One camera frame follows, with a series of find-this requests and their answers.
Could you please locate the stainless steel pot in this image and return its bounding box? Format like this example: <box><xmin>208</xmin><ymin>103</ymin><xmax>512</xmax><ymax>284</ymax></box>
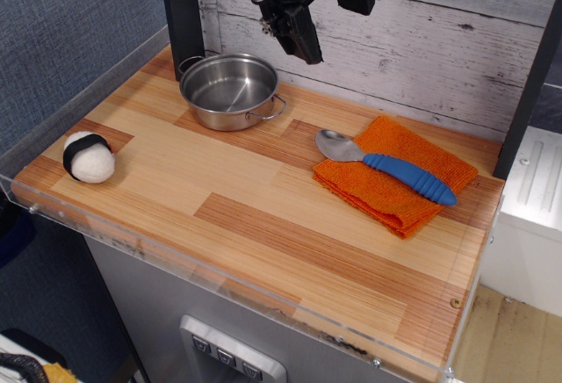
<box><xmin>177</xmin><ymin>54</ymin><xmax>288</xmax><ymax>132</ymax></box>

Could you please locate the orange folded cloth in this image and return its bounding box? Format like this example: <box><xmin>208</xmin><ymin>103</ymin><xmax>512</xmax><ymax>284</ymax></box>
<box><xmin>313</xmin><ymin>117</ymin><xmax>478</xmax><ymax>239</ymax></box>

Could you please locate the white black plush ball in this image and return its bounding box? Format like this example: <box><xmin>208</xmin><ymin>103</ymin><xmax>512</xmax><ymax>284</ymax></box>
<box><xmin>62</xmin><ymin>131</ymin><xmax>115</xmax><ymax>184</ymax></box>

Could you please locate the white grooved side cabinet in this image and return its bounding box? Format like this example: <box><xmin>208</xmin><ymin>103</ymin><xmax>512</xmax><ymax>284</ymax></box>
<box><xmin>480</xmin><ymin>126</ymin><xmax>561</xmax><ymax>316</ymax></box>

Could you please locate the grey toy fridge cabinet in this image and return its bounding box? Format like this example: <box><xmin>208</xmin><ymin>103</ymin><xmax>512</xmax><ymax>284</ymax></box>
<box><xmin>86</xmin><ymin>238</ymin><xmax>402</xmax><ymax>382</ymax></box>

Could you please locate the silver dispenser button panel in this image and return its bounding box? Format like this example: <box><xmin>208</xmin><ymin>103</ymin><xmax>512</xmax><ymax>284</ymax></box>
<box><xmin>179</xmin><ymin>314</ymin><xmax>287</xmax><ymax>382</ymax></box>

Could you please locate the yellow object bottom left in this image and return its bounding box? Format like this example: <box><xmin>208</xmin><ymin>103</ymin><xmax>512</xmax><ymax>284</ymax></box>
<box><xmin>43</xmin><ymin>363</ymin><xmax>79</xmax><ymax>383</ymax></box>

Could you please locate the black left vertical post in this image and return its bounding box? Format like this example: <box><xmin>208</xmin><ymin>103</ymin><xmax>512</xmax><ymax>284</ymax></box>
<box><xmin>163</xmin><ymin>0</ymin><xmax>205</xmax><ymax>80</ymax></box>

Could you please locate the black vertical post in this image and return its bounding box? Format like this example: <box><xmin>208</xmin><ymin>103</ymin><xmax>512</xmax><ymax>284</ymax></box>
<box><xmin>493</xmin><ymin>0</ymin><xmax>561</xmax><ymax>180</ymax></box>
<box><xmin>163</xmin><ymin>0</ymin><xmax>205</xmax><ymax>80</ymax></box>

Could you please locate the black right vertical post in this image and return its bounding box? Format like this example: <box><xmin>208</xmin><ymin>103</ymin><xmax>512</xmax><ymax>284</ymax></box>
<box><xmin>493</xmin><ymin>0</ymin><xmax>561</xmax><ymax>180</ymax></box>

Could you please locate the clear acrylic guard rail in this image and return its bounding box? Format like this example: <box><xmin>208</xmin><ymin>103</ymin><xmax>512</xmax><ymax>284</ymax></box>
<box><xmin>1</xmin><ymin>29</ymin><xmax>503</xmax><ymax>382</ymax></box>

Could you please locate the black braided cable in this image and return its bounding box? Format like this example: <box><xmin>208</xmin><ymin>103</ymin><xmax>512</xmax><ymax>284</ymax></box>
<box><xmin>0</xmin><ymin>353</ymin><xmax>49</xmax><ymax>383</ymax></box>

